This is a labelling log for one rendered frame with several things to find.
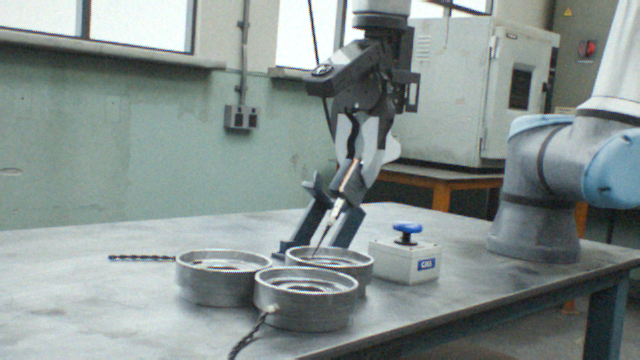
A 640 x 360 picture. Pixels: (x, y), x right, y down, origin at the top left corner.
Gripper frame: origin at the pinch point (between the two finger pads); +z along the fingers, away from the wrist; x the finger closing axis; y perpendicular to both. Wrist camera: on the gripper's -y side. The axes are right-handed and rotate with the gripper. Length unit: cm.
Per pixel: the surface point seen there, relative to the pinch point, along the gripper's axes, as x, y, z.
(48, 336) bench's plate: -2.5, -40.7, 13.0
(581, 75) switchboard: 139, 357, -38
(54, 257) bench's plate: 24.2, -27.7, 13.0
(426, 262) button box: -7.5, 6.9, 10.4
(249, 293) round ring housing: -4.9, -20.6, 11.4
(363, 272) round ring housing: -8.7, -7.0, 9.9
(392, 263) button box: -4.7, 3.4, 10.8
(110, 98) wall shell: 159, 54, -5
